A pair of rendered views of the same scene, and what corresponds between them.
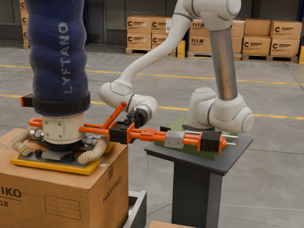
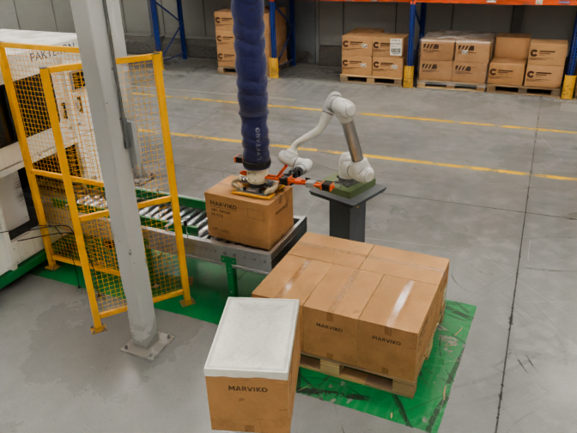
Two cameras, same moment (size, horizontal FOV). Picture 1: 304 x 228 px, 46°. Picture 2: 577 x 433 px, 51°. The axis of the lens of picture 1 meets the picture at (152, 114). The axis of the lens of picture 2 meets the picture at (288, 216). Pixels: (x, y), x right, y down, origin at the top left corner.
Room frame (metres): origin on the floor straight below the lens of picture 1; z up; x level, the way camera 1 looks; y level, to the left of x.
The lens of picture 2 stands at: (-2.91, -0.85, 2.94)
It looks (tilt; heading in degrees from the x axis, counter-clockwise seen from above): 27 degrees down; 13
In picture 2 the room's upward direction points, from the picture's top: 2 degrees counter-clockwise
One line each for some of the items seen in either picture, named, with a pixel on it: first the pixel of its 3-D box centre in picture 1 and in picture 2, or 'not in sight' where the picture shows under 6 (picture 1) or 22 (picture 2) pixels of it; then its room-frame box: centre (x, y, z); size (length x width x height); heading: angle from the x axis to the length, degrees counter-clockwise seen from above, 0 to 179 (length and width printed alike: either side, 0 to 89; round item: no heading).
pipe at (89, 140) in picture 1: (64, 140); (258, 182); (1.37, 0.36, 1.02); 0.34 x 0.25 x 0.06; 76
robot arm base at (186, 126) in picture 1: (198, 128); (346, 178); (1.96, -0.28, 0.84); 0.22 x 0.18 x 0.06; 52
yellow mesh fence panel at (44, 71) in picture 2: not in sight; (124, 201); (0.83, 1.25, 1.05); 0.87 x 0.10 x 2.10; 129
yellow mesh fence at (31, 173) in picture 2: not in sight; (74, 172); (1.29, 1.94, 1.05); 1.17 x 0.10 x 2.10; 77
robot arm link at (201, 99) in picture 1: (204, 106); (348, 164); (1.94, -0.30, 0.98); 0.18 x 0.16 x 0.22; 42
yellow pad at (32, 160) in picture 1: (54, 158); (252, 191); (1.28, 0.38, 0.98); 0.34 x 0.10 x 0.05; 76
